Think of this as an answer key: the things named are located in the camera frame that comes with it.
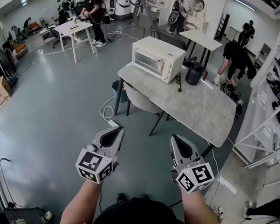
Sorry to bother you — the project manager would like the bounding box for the white shelf rack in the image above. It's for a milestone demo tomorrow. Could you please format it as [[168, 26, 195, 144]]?
[[229, 39, 280, 188]]

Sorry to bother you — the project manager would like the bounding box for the teal waste bin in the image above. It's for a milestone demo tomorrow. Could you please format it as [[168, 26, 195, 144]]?
[[110, 79, 129, 104]]

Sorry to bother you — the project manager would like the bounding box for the glass oven door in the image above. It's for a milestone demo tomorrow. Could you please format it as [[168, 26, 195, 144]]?
[[131, 47, 167, 78]]

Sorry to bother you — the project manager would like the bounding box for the white table with black legs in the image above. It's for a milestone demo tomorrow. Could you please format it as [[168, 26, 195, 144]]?
[[176, 29, 224, 69]]

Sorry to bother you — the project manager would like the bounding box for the grey marble table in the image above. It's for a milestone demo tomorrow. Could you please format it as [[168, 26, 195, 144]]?
[[110, 58, 240, 161]]

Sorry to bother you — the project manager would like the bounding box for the white oven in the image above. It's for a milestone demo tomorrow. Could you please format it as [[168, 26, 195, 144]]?
[[129, 34, 188, 85]]

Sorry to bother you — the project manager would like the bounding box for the person's black clothing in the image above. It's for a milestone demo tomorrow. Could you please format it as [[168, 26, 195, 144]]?
[[81, 193, 241, 224]]

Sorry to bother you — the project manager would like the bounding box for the black jug with brown handle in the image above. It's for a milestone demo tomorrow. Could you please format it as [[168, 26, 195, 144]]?
[[184, 61, 210, 87]]

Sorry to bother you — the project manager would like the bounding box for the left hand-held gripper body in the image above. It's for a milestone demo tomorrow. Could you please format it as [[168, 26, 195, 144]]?
[[74, 141, 121, 186]]

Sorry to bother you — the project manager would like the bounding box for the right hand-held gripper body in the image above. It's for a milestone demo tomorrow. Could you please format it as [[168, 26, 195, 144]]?
[[169, 153, 217, 196]]

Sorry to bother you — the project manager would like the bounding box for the person's left black shoe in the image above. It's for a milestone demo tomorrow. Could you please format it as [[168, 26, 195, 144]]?
[[116, 192, 129, 204]]

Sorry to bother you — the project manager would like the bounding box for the black power cord plug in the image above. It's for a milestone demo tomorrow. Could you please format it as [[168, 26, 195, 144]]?
[[174, 72, 186, 93]]

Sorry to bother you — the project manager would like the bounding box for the white vanity with round mirror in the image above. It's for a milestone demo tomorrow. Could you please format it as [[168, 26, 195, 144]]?
[[184, 0, 212, 34]]

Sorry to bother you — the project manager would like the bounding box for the person's left forearm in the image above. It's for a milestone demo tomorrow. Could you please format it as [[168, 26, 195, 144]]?
[[59, 175, 104, 224]]

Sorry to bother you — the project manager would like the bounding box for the person's right forearm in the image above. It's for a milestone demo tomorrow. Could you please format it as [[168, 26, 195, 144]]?
[[175, 183, 224, 224]]

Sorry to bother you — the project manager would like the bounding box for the black cable bundle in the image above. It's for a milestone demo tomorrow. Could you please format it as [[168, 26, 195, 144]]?
[[215, 81, 246, 117]]

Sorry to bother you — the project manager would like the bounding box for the grey upholstered chair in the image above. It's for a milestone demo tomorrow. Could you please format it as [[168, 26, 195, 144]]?
[[118, 81, 172, 138]]

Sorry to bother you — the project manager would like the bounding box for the white grey machine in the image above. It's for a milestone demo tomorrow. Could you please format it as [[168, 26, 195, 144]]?
[[107, 0, 139, 22]]

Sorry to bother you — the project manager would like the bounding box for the black wheeled cart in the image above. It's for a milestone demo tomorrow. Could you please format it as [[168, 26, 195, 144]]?
[[1, 204, 55, 224]]

